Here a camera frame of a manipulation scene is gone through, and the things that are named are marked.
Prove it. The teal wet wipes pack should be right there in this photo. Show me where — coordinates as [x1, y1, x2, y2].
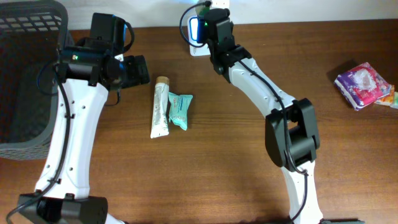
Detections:
[169, 92, 193, 131]

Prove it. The white tube with tan cap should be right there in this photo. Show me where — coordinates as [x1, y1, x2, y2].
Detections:
[150, 76, 170, 139]

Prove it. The pink purple tissue pack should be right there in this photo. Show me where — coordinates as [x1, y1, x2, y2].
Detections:
[334, 62, 392, 111]

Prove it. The orange small tissue box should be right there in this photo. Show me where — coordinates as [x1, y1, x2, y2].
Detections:
[375, 85, 395, 106]

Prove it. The green small tissue box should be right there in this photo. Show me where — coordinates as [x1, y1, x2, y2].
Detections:
[390, 91, 398, 109]

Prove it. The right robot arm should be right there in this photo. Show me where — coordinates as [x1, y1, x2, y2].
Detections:
[198, 8, 323, 223]

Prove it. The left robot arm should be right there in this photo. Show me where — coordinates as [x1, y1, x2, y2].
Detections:
[13, 13, 150, 223]

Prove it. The dark grey plastic basket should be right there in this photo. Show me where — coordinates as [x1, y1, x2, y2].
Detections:
[1, 1, 73, 161]

